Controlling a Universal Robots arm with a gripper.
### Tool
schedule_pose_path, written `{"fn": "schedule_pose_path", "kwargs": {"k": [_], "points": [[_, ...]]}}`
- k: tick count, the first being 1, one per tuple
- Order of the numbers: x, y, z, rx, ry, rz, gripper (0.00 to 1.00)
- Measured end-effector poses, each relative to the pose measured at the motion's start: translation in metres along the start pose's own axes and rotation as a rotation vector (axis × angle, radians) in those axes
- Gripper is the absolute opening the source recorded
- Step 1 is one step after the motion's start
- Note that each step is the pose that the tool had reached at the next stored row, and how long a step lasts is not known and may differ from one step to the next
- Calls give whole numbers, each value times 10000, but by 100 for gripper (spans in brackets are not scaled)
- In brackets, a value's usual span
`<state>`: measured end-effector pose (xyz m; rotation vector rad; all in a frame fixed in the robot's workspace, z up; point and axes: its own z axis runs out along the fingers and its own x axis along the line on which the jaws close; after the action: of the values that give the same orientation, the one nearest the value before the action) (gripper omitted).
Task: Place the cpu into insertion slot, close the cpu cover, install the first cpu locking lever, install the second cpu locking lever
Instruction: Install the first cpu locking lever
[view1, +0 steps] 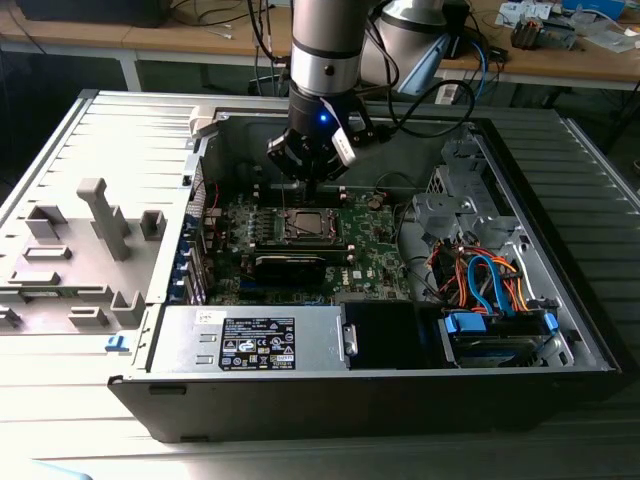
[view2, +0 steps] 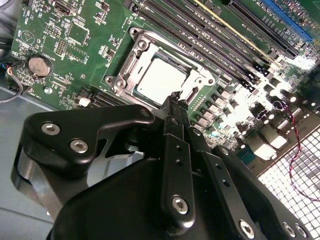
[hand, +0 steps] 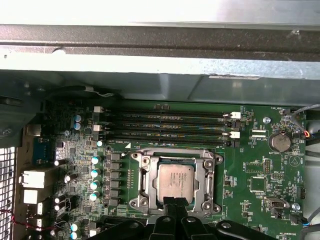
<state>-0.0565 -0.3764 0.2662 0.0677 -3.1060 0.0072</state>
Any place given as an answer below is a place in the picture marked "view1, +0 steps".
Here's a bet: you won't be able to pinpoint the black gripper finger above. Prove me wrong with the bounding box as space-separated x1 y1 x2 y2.
266 127 315 201
312 140 352 201

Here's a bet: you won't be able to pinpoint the metal socket cover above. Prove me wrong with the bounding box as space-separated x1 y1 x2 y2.
285 207 344 242

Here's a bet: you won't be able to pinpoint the silver CPU green rim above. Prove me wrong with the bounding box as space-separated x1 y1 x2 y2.
293 211 325 236

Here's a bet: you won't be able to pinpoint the CPU socket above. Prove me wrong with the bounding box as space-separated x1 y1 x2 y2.
282 205 346 244

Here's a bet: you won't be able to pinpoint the beige case latch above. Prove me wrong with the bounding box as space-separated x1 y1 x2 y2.
188 104 225 140

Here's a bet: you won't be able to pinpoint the green motherboard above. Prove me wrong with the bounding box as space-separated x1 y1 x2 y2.
202 192 416 307

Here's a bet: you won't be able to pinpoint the black graphics card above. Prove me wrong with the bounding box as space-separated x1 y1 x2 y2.
241 251 327 290

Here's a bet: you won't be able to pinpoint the metal disk bay cage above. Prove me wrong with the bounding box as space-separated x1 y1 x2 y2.
410 135 531 251

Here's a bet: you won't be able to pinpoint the long wooden desk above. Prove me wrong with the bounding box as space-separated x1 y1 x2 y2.
0 0 640 94

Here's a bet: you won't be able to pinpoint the black monitor stand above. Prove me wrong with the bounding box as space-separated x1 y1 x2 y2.
442 0 476 60

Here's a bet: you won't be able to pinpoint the black plastic shroud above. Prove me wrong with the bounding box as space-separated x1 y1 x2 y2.
343 301 444 372

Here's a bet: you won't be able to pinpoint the hard disk blue carrier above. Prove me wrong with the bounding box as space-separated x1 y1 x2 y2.
438 308 561 370

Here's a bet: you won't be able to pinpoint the grey power supply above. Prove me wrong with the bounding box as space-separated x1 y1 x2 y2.
148 304 351 375

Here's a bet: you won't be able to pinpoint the finned heat sink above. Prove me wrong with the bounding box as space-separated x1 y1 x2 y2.
509 13 540 50

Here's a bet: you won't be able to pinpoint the black box device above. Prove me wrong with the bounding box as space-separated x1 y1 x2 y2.
16 0 175 30

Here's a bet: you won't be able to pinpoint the grey parts rack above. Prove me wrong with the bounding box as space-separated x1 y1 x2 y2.
0 177 169 337

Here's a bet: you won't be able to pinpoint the white paper boxes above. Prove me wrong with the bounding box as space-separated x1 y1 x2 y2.
497 0 556 29

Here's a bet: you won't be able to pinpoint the black grey PC case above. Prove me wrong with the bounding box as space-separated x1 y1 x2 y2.
107 102 625 445

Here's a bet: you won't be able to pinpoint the grey metal device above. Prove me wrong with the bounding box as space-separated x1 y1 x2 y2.
537 18 579 51

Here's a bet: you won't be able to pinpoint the green RAM stick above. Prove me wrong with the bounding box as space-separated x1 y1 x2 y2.
22 284 109 300

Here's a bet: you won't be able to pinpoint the blue box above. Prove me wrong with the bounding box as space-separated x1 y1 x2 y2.
562 0 627 20

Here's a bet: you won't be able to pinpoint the white plastic bag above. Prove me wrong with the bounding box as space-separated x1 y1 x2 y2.
584 27 640 55

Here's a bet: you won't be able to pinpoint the thin black wire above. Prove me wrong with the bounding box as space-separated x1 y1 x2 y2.
373 171 419 201

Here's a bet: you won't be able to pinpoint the hanging grey cables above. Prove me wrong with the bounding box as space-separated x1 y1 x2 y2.
247 0 282 96

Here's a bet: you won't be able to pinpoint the camera cable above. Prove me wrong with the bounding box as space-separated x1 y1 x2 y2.
349 79 476 147

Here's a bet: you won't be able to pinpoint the blue cable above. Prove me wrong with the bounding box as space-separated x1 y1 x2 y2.
468 39 491 107

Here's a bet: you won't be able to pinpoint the blue flat wire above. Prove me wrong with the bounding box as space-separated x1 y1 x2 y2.
467 253 517 317

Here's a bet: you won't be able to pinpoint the orange red wire bundle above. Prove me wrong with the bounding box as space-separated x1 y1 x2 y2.
430 239 532 314

